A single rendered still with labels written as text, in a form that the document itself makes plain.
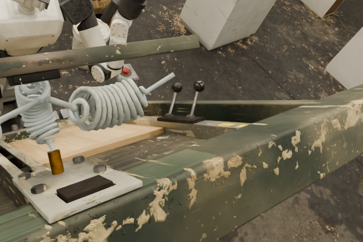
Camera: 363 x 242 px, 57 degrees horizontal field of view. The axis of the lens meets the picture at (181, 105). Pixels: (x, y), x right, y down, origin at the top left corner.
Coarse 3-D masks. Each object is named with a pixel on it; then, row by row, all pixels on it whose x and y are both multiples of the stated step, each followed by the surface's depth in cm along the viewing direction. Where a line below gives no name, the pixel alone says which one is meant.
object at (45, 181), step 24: (48, 72) 37; (24, 96) 40; (24, 120) 43; (48, 120) 44; (0, 144) 101; (48, 144) 44; (0, 168) 75; (24, 168) 68; (48, 168) 48; (72, 168) 46; (96, 168) 42; (24, 192) 39; (48, 192) 37; (96, 192) 35; (120, 192) 35; (48, 216) 31
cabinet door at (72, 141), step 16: (112, 128) 130; (128, 128) 122; (144, 128) 117; (160, 128) 112; (16, 144) 130; (32, 144) 124; (64, 144) 114; (80, 144) 109; (96, 144) 103; (112, 144) 101; (128, 144) 104; (48, 160) 93; (64, 160) 93
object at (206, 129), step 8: (136, 120) 127; (144, 120) 122; (152, 120) 117; (208, 120) 99; (168, 128) 110; (176, 128) 106; (184, 128) 102; (192, 128) 99; (200, 128) 96; (208, 128) 93; (216, 128) 90; (224, 128) 87; (232, 128) 85; (192, 136) 100; (200, 136) 96; (208, 136) 94
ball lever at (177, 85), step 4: (172, 84) 113; (176, 84) 113; (180, 84) 113; (172, 88) 113; (176, 88) 112; (180, 88) 113; (176, 92) 114; (172, 100) 113; (172, 104) 113; (172, 108) 113; (164, 116) 113; (168, 116) 111; (172, 116) 112
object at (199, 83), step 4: (196, 80) 104; (200, 80) 104; (196, 84) 103; (200, 84) 103; (204, 84) 104; (196, 88) 103; (200, 88) 103; (204, 88) 104; (196, 92) 104; (196, 96) 103; (196, 100) 103; (192, 104) 104; (192, 108) 103; (192, 112) 103; (188, 116) 102; (192, 116) 101
